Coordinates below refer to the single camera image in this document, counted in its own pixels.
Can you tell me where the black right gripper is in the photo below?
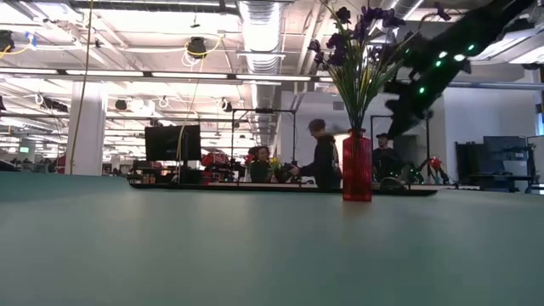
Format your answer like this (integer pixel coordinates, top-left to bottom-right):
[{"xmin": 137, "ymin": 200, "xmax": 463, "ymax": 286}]
[{"xmin": 383, "ymin": 31, "xmax": 473, "ymax": 139}]

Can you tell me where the red ribbed glass vase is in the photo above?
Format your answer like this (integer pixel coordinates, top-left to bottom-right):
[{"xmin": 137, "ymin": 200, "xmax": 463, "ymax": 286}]
[{"xmin": 342, "ymin": 128, "xmax": 374, "ymax": 203}]

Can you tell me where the person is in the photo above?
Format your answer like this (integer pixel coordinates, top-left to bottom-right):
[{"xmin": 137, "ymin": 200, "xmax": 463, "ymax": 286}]
[
  {"xmin": 371, "ymin": 132, "xmax": 405, "ymax": 183},
  {"xmin": 292, "ymin": 118, "xmax": 343, "ymax": 190},
  {"xmin": 248, "ymin": 145, "xmax": 274, "ymax": 184}
]

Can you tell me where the dark cabinet with monitors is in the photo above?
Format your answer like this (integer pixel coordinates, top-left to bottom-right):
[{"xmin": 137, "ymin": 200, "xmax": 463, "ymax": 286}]
[{"xmin": 455, "ymin": 135, "xmax": 532, "ymax": 190}]

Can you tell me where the red bag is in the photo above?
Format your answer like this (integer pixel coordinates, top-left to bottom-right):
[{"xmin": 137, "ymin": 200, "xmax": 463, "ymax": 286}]
[{"xmin": 201, "ymin": 151, "xmax": 230, "ymax": 168}]

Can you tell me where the overhead light bar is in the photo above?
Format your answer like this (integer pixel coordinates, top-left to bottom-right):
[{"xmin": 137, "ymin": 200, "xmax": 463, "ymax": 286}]
[{"xmin": 0, "ymin": 67, "xmax": 544, "ymax": 91}]

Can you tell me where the long dark background table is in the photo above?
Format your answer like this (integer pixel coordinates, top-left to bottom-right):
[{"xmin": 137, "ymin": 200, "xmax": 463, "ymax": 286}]
[{"xmin": 128, "ymin": 181, "xmax": 439, "ymax": 197}]

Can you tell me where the black computer monitor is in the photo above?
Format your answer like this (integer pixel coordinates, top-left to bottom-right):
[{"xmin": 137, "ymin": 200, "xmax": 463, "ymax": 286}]
[{"xmin": 144, "ymin": 124, "xmax": 202, "ymax": 169}]

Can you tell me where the white building column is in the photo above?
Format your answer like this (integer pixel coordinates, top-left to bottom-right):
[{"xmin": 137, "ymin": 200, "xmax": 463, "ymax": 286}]
[{"xmin": 65, "ymin": 80, "xmax": 107, "ymax": 176}]

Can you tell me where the silver ceiling ventilation duct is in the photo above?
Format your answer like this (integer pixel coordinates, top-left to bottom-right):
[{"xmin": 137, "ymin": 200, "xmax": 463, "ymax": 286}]
[
  {"xmin": 236, "ymin": 0, "xmax": 285, "ymax": 148},
  {"xmin": 382, "ymin": 0, "xmax": 426, "ymax": 20}
]

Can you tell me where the black station frame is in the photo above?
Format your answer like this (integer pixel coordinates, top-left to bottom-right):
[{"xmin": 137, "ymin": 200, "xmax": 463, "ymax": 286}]
[
  {"xmin": 369, "ymin": 113, "xmax": 430, "ymax": 184},
  {"xmin": 230, "ymin": 108, "xmax": 298, "ymax": 169}
]

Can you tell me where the yellow ceiling cable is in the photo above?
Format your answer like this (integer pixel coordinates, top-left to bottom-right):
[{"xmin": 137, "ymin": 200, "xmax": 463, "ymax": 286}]
[{"xmin": 176, "ymin": 37, "xmax": 223, "ymax": 171}]

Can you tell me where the yellowish cord by column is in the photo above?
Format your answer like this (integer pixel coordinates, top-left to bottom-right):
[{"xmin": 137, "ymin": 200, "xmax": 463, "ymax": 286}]
[{"xmin": 69, "ymin": 0, "xmax": 94, "ymax": 175}]

